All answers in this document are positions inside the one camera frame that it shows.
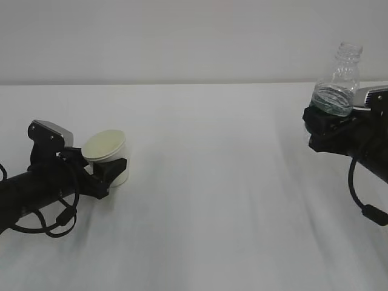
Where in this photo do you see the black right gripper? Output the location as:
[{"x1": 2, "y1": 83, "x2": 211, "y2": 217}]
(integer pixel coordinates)
[{"x1": 303, "y1": 106, "x2": 387, "y2": 164}]

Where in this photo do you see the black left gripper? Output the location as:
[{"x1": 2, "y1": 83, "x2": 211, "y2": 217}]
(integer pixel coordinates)
[{"x1": 28, "y1": 147, "x2": 127, "y2": 199}]

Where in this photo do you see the white paper cup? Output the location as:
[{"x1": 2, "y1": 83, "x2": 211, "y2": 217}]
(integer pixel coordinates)
[{"x1": 81, "y1": 129, "x2": 129, "y2": 187}]

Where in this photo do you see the clear water bottle green label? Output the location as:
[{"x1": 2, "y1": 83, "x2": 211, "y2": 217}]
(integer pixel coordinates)
[{"x1": 310, "y1": 42, "x2": 363, "y2": 117}]

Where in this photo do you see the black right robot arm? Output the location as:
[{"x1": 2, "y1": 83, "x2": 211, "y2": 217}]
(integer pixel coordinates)
[{"x1": 303, "y1": 106, "x2": 387, "y2": 181}]

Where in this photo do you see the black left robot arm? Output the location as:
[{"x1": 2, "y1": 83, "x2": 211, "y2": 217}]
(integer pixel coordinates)
[{"x1": 1, "y1": 147, "x2": 127, "y2": 238}]

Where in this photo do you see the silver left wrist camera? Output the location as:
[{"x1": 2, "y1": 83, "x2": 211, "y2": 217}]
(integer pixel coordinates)
[{"x1": 28, "y1": 119, "x2": 74, "y2": 153}]

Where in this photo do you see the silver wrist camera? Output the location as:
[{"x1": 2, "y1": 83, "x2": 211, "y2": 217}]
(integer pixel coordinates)
[
  {"x1": 353, "y1": 85, "x2": 387, "y2": 112},
  {"x1": 28, "y1": 119, "x2": 74, "y2": 153}
]

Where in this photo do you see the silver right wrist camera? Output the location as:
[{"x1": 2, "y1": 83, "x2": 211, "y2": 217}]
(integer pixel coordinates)
[{"x1": 353, "y1": 85, "x2": 387, "y2": 112}]

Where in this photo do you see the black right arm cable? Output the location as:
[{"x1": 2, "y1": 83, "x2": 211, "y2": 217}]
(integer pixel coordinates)
[{"x1": 347, "y1": 157, "x2": 388, "y2": 227}]

